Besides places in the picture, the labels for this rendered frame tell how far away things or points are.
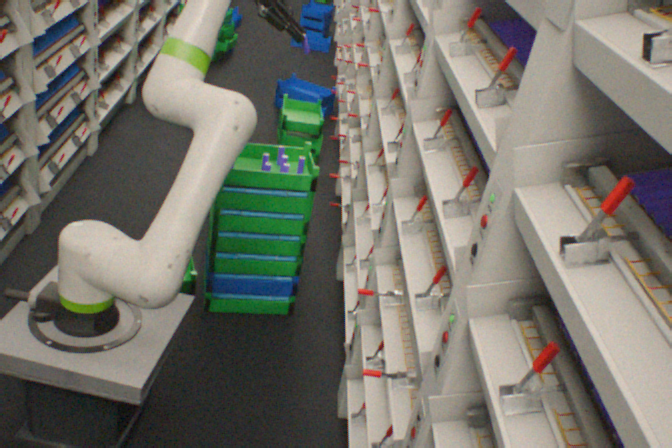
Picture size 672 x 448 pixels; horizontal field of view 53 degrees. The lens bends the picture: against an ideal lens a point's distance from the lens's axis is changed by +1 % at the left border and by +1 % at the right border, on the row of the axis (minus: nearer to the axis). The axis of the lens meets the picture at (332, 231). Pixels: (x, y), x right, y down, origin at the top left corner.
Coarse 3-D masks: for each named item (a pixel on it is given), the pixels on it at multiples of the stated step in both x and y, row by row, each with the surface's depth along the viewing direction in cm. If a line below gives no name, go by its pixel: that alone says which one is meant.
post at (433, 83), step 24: (456, 0) 135; (480, 0) 135; (432, 24) 142; (432, 48) 139; (432, 72) 142; (432, 96) 145; (408, 120) 153; (408, 144) 150; (408, 168) 153; (384, 240) 163; (360, 336) 178; (360, 360) 182
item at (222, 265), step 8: (208, 232) 227; (208, 240) 224; (208, 248) 221; (208, 256) 218; (296, 256) 219; (208, 264) 215; (216, 264) 214; (224, 264) 214; (232, 264) 215; (240, 264) 215; (248, 264) 216; (256, 264) 216; (264, 264) 217; (272, 264) 218; (280, 264) 218; (288, 264) 219; (296, 264) 219; (216, 272) 216; (224, 272) 216; (232, 272) 217; (240, 272) 217; (248, 272) 218; (256, 272) 218; (264, 272) 219; (272, 272) 219; (280, 272) 220; (288, 272) 220; (296, 272) 221
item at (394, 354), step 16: (384, 256) 165; (400, 256) 163; (384, 272) 163; (384, 288) 158; (384, 320) 147; (384, 336) 143; (400, 336) 142; (400, 352) 137; (400, 368) 133; (400, 400) 126; (400, 416) 122; (400, 432) 119
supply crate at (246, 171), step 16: (256, 144) 216; (304, 144) 218; (240, 160) 215; (256, 160) 217; (272, 160) 219; (288, 160) 221; (304, 160) 220; (240, 176) 199; (256, 176) 200; (272, 176) 201; (288, 176) 202; (304, 176) 203
